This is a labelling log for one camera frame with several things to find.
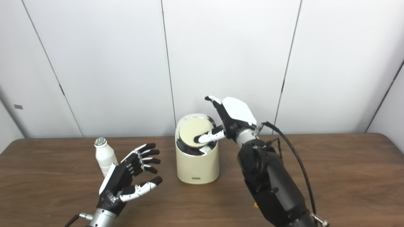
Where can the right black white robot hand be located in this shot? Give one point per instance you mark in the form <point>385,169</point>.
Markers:
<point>236,113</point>

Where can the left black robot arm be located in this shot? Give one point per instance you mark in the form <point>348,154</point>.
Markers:
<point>102,219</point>

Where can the black bin liner bag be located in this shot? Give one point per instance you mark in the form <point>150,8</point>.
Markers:
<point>189,150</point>

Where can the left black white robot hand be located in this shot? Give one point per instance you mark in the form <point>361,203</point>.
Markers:
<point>118,183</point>

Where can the cream-colored lidded bin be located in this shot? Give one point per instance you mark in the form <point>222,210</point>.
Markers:
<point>197,170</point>

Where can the small white plastic bottle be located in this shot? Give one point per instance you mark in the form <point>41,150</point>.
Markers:
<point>104,157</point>

